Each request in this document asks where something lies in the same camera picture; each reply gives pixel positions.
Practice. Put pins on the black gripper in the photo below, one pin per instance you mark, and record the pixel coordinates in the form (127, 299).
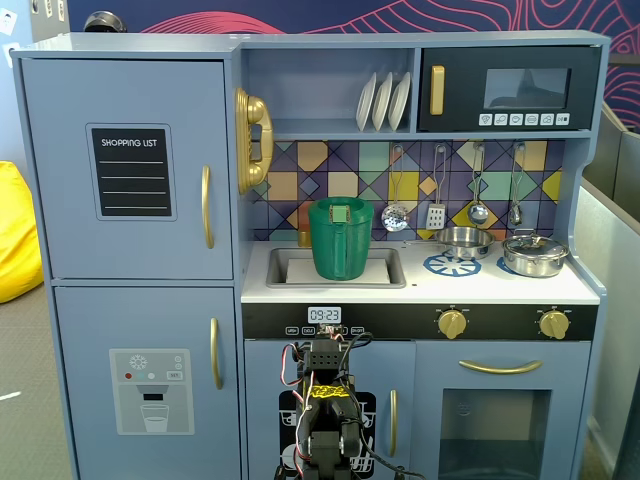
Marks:
(327, 346)

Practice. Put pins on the blue fridge door with chalkboard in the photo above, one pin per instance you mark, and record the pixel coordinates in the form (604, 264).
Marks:
(150, 240)

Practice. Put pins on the blue dishwasher door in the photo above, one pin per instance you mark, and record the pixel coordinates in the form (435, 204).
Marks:
(262, 380)

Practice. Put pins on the blue freezer door with dispenser print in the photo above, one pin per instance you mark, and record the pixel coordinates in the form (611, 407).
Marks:
(175, 450)

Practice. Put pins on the blue oven door with window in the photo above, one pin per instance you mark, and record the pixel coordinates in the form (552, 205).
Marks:
(570, 425)

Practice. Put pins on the black toy microwave door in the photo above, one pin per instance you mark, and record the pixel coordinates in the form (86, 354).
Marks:
(465, 90)

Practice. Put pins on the grey cabinet with switches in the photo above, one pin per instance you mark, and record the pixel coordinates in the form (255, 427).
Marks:
(47, 17)

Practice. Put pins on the digital clock display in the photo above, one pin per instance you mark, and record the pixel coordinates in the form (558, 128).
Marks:
(324, 315)

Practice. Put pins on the grey toy sink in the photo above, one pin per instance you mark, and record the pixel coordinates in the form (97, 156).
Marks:
(280, 270)

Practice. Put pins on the green plastic pitcher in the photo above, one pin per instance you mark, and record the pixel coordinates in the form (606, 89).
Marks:
(340, 245)

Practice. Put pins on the gold stove knob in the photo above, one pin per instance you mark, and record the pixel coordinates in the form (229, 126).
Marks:
(452, 324)
(553, 325)

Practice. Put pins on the metal skimmer spoon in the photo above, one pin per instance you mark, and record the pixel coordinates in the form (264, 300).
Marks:
(395, 219)

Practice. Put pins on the metal slotted spatula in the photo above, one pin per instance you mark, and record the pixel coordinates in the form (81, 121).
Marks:
(436, 216)

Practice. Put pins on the steel frying pan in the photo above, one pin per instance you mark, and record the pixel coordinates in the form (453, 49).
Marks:
(465, 242)

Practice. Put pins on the metal ladle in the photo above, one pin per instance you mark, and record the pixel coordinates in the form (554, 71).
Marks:
(477, 214)

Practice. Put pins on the steel pot with lid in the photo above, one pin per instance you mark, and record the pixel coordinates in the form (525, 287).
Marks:
(535, 257)

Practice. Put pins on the metal small spoon utensil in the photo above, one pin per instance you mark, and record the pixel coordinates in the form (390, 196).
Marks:
(516, 215)

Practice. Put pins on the white toy plate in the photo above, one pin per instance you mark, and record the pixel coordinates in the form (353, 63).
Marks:
(382, 102)
(365, 102)
(400, 100)

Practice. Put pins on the gold toy telephone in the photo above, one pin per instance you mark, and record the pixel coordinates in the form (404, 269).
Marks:
(252, 107)

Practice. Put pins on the yellow beanbag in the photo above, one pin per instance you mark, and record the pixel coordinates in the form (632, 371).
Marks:
(17, 240)

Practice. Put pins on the blue toy kitchen unit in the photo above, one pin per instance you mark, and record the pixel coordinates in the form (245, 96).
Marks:
(150, 45)

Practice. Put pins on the black round object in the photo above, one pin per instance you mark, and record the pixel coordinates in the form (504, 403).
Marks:
(102, 22)

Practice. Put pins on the small wrist camera board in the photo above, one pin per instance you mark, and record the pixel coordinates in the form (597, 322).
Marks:
(330, 330)

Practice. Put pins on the white wall card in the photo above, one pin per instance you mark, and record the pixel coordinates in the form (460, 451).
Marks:
(7, 21)
(11, 55)

